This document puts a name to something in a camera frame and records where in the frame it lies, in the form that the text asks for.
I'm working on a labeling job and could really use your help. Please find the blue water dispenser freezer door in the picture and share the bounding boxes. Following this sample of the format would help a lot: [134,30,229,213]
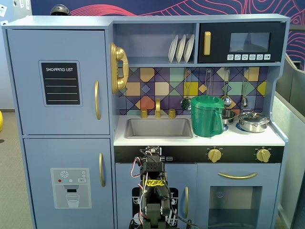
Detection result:
[23,137,113,229]

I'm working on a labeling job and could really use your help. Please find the gold freezer door handle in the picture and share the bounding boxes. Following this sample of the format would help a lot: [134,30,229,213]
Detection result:
[99,152,106,187]

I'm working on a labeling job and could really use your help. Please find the blue toy kitchen unit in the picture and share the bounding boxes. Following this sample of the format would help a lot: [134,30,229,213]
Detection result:
[0,13,292,229]

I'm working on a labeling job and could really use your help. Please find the steel slotted spoon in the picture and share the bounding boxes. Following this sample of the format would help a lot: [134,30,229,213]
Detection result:
[180,69,192,112]

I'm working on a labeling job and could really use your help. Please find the green plastic pitcher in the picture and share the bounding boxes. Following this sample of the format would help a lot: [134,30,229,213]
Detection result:
[190,95,225,138]

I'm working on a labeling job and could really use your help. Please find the blue dishwasher door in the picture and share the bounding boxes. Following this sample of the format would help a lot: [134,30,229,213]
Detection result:
[115,163,198,229]

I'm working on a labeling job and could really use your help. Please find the steel open pan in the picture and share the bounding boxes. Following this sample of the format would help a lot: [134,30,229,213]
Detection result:
[221,109,237,125]

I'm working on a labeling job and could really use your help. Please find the gold toy telephone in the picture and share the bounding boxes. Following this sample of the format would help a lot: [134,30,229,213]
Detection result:
[110,42,130,94]

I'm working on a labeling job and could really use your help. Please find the gold faucet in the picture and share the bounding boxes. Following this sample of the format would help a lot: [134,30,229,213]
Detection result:
[155,98,162,119]

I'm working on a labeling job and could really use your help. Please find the steel pot with lid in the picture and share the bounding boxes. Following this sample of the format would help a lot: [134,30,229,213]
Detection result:
[238,109,271,133]

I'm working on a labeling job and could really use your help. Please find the white toy plate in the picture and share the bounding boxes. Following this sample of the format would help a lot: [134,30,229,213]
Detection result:
[183,34,195,63]
[175,34,187,64]
[168,34,179,64]

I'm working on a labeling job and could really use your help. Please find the gold oven handle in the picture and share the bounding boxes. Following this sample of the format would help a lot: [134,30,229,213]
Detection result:
[217,172,259,180]

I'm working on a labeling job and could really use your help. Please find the gold dishwasher door handle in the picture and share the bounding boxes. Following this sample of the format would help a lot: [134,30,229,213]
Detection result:
[184,186,190,219]

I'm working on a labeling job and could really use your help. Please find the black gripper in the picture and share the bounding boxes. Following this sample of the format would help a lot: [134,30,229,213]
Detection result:
[139,145,165,163]

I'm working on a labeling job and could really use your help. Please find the black microwave door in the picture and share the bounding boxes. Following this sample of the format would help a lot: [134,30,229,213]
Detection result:
[198,21,286,64]

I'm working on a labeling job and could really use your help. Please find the blue shopping list fridge door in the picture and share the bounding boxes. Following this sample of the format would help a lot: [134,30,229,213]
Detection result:
[6,29,111,135]

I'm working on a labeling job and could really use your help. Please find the steel hanging spatula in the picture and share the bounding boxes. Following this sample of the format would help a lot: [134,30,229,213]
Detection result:
[204,68,213,97]

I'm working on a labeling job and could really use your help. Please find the gold microwave handle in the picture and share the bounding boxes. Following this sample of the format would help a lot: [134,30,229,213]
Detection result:
[203,31,212,56]

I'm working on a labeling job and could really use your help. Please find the grey partition panel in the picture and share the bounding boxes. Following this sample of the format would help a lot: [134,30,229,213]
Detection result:
[273,52,305,229]

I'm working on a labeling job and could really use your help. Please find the gold fridge door handle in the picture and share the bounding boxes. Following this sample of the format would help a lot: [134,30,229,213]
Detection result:
[94,80,102,121]

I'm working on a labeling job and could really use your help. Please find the black helmet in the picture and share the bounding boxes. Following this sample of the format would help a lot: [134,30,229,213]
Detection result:
[50,4,72,16]

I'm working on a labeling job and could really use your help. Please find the blue oven door with window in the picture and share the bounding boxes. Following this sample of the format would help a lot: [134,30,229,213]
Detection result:
[197,163,282,229]

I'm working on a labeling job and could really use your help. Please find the steel ladle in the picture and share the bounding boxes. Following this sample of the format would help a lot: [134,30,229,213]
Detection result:
[220,67,233,108]

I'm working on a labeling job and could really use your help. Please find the grey toy sink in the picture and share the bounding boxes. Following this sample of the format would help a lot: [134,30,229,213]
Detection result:
[123,118,194,140]

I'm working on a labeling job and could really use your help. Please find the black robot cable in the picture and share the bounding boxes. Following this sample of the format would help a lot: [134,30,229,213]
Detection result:
[170,206,199,228]

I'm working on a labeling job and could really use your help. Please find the gold stove knob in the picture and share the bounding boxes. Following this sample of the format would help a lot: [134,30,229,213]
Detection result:
[206,147,224,164]
[255,147,272,164]

